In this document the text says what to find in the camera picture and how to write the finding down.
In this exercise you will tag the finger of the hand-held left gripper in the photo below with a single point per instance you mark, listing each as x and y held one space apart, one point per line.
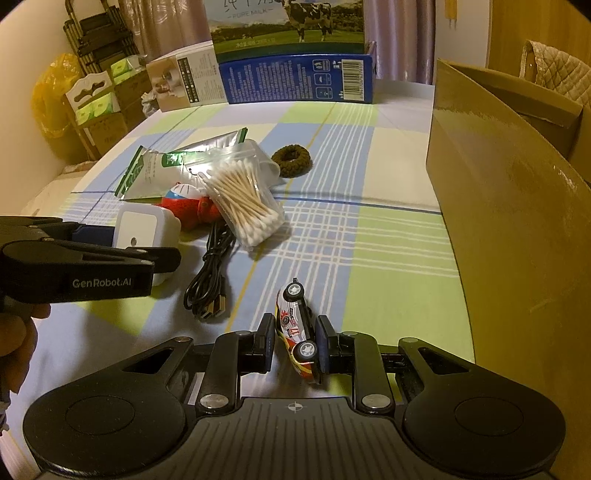
115 258
94 235

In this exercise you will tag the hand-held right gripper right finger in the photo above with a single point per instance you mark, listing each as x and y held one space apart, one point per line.
323 344

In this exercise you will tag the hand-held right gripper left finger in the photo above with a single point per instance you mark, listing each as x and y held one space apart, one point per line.
268 339

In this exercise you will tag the white red toy car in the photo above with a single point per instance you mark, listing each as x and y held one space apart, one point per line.
293 323

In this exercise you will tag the white square charger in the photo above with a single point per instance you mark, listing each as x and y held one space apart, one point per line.
138 226

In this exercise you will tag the red blue cat toy figure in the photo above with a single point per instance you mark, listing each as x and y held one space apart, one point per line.
184 207

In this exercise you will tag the clear bag of cotton swabs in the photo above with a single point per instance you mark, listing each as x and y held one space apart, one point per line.
240 198

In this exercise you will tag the brown cardboard box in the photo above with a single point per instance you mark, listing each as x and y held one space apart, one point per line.
508 207

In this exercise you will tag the person's left hand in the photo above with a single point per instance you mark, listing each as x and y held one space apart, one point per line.
14 346

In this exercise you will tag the silver green foil packet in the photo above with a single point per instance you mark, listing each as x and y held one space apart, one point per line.
147 170

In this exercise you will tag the brown cardboard carton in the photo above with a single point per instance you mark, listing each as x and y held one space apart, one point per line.
104 134
134 104

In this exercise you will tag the yellow plastic bag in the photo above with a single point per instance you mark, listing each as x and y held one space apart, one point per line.
51 106

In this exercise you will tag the white crumpled tissue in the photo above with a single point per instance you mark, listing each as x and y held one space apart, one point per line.
149 104

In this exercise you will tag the small white green box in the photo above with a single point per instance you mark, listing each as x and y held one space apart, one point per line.
198 78

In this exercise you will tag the pink curtain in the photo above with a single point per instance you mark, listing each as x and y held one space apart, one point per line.
184 23

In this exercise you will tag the blue cardboard box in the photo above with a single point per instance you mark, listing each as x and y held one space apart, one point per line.
277 78

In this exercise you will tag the milk carton with cow print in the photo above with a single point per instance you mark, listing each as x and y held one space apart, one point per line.
258 32

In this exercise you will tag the chair with quilted cover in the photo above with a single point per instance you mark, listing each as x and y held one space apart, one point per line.
558 69

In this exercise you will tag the wooden door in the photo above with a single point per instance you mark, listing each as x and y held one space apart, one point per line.
531 18

